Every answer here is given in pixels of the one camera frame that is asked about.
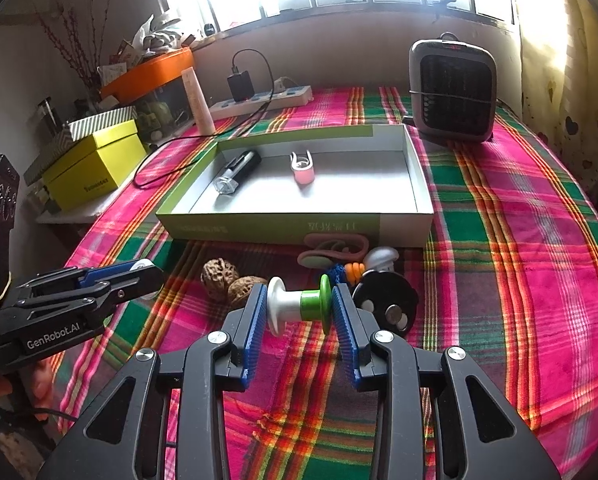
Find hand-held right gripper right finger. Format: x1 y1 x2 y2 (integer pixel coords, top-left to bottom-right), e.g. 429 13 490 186
331 284 562 480

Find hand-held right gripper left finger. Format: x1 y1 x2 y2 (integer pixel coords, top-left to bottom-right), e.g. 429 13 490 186
36 287 270 480

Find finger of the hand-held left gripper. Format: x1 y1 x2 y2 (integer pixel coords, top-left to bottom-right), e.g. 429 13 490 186
2 266 165 332
14 260 142 298

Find small white round disc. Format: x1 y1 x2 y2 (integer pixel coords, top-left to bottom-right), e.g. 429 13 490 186
132 259 157 305

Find brown walnut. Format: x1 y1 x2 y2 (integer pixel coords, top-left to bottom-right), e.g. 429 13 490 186
200 257 240 303
227 275 260 308

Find white and green spool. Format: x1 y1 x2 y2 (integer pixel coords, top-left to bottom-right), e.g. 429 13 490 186
266 275 332 336

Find black disc with metal buttons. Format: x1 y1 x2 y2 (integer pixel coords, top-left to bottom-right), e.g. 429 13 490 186
351 270 420 338

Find blue cord with orange bead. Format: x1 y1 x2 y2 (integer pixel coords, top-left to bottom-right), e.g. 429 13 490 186
326 260 367 286

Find shallow green and white box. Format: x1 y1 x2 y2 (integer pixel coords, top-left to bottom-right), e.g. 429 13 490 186
155 124 435 250

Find white mushroom-shaped knob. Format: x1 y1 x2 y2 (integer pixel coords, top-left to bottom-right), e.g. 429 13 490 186
361 246 399 272

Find yellow-green box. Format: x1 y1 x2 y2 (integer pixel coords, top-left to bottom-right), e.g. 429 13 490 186
42 119 147 213

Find black pocket flashlight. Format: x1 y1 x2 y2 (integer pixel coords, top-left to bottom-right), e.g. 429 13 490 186
212 150 261 196

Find striped box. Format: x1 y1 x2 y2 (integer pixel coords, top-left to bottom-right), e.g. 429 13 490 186
62 106 139 142

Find pink and white clip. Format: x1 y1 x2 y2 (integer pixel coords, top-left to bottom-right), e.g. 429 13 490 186
288 151 316 187

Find plaid blanket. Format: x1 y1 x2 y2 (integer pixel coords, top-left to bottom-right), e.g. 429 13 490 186
49 85 598 480

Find dark glass container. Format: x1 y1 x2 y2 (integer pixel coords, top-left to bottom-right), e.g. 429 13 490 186
129 77 200 143

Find white cosmetic tube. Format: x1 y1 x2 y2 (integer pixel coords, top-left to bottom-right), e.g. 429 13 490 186
181 67 216 136

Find orange container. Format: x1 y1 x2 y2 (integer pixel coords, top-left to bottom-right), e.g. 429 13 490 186
100 47 196 103

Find dried red branches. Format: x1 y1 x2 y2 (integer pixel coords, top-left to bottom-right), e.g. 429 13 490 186
34 0 120 91

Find black charger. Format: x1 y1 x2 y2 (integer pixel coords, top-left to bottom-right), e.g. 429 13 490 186
227 64 254 102

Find white power strip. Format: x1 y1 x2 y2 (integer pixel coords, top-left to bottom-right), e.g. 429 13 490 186
208 85 313 122

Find white plastic bag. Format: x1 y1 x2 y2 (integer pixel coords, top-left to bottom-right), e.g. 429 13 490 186
132 14 190 53

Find grey space heater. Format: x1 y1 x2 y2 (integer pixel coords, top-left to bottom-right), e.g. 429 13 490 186
409 35 497 145

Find cream patterned curtain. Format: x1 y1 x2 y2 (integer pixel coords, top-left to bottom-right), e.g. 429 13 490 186
516 0 598 201

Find black hook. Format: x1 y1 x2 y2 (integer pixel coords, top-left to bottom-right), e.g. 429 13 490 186
431 0 457 23

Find pink strap loop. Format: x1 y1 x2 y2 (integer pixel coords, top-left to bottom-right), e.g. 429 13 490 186
297 234 371 268

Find black cable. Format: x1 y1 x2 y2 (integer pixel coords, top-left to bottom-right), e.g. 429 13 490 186
133 49 275 191

